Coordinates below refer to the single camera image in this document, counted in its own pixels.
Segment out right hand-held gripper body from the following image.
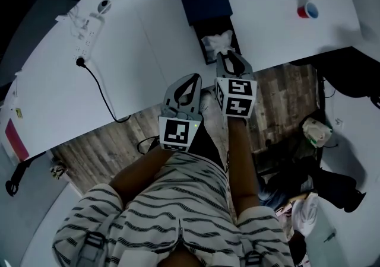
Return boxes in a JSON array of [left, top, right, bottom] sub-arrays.
[[214, 72, 258, 119]]

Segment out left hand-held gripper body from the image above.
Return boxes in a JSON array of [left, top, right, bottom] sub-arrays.
[[159, 104, 204, 152]]

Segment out white item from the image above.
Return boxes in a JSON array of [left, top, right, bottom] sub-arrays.
[[201, 30, 236, 61]]

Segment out person's right forearm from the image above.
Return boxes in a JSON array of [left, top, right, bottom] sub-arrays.
[[226, 116, 259, 223]]

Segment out person's left forearm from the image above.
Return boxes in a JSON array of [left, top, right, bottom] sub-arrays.
[[108, 148, 176, 211]]

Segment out white striped shirt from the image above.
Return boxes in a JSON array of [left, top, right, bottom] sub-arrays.
[[51, 152, 295, 267]]

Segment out red and blue cup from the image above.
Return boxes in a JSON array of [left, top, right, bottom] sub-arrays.
[[296, 0, 320, 20]]

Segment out white crumpled plastic bag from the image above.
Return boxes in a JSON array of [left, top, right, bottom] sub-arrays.
[[302, 116, 334, 149]]

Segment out white power strip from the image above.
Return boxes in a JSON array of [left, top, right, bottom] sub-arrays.
[[72, 12, 105, 62]]

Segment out black bag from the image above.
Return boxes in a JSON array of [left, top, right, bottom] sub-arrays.
[[255, 141, 366, 214]]

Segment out white cloth bag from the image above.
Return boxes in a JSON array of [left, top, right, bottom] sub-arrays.
[[291, 193, 319, 237]]

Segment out pink red card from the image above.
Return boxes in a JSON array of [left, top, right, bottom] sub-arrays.
[[4, 118, 30, 163]]

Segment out thin black floor cable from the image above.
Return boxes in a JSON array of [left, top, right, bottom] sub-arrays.
[[136, 135, 162, 154]]

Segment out black power cable with plug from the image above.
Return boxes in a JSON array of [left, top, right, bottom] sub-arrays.
[[75, 56, 132, 124]]

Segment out white round camera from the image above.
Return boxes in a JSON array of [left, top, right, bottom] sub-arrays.
[[97, 0, 112, 18]]

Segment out white tangled cable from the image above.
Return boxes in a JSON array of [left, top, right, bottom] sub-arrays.
[[66, 7, 90, 39]]

